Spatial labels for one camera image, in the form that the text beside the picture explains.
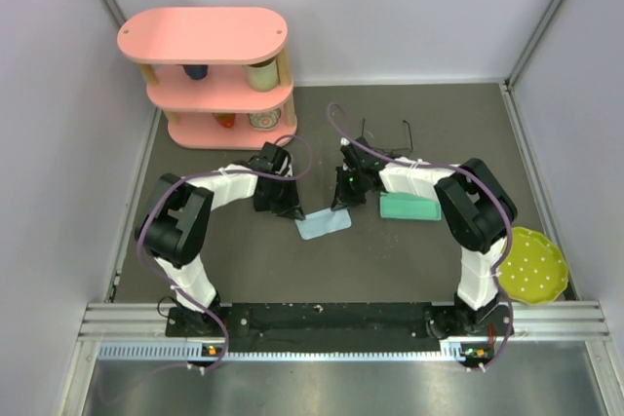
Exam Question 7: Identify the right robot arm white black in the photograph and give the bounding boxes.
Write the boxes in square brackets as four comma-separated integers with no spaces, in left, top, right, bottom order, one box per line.
[331,137,518,338]

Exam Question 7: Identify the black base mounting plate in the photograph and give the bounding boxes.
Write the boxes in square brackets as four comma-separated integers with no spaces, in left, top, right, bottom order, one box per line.
[165,301,513,355]

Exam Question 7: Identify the dark blue cup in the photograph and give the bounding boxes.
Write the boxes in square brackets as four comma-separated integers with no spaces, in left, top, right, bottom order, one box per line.
[182,64,209,81]

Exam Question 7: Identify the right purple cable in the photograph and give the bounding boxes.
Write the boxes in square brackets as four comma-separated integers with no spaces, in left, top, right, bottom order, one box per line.
[326,102,516,372]

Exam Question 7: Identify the blue grey glasses case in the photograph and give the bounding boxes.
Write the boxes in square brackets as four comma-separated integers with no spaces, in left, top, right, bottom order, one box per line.
[379,193,442,221]

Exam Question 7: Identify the purple cable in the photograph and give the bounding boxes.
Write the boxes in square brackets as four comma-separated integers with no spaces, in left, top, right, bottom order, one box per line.
[326,102,516,372]
[136,133,314,377]

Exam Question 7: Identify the patterned ceramic bowl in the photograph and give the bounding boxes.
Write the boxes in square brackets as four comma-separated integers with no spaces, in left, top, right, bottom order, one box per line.
[248,108,282,132]

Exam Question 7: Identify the thin black wire eyeglasses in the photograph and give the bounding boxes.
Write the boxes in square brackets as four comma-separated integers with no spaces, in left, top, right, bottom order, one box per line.
[360,118,414,157]

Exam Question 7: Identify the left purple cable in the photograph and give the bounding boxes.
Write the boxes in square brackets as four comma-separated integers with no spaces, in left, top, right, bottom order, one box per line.
[136,133,314,377]

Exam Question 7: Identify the aluminium rail with cable duct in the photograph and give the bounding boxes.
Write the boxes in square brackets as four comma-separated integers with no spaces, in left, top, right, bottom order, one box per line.
[79,301,610,365]

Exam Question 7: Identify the cream cylindrical jar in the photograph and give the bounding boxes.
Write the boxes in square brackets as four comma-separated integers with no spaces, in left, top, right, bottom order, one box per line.
[245,58,280,93]

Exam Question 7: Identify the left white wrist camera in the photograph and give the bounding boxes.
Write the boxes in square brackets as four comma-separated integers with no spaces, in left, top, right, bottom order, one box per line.
[278,153,293,177]

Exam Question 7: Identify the yellow green dotted plate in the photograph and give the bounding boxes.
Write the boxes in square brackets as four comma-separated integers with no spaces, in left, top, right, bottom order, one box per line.
[498,226,569,305]

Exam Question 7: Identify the orange red small cup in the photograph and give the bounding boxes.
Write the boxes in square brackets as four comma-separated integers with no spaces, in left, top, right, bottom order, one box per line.
[213,113,237,129]

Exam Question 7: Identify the pink three-tier wooden shelf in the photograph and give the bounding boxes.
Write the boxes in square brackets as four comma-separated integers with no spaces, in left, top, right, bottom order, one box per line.
[117,7,297,150]

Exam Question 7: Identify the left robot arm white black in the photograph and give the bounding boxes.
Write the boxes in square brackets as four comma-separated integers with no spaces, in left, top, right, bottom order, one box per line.
[135,142,305,336]

